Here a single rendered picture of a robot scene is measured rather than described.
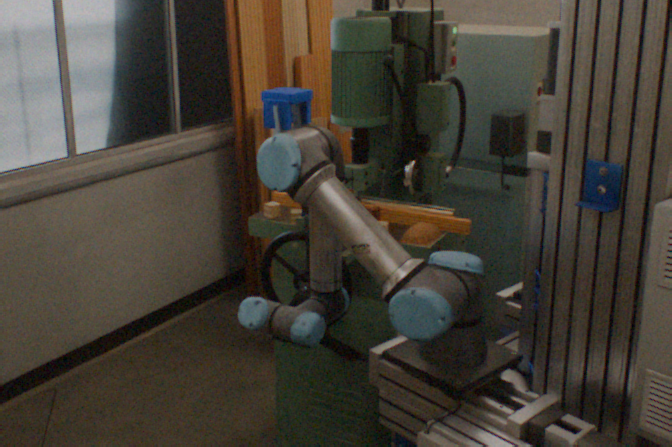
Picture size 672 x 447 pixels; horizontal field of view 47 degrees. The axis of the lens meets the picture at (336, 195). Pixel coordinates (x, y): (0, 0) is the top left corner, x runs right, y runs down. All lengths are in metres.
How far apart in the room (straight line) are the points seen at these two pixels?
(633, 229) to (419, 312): 0.44
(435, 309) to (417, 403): 0.36
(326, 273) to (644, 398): 0.72
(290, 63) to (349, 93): 1.85
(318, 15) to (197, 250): 1.42
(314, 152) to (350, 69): 0.65
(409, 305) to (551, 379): 0.42
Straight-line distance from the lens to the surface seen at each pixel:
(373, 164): 2.38
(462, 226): 2.28
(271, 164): 1.62
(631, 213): 1.58
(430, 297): 1.52
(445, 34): 2.49
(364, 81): 2.24
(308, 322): 1.75
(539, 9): 4.50
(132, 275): 3.64
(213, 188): 3.93
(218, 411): 3.14
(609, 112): 1.57
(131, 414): 3.19
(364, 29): 2.22
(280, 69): 4.05
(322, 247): 1.80
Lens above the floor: 1.63
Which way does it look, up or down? 16 degrees down
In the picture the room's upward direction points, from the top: straight up
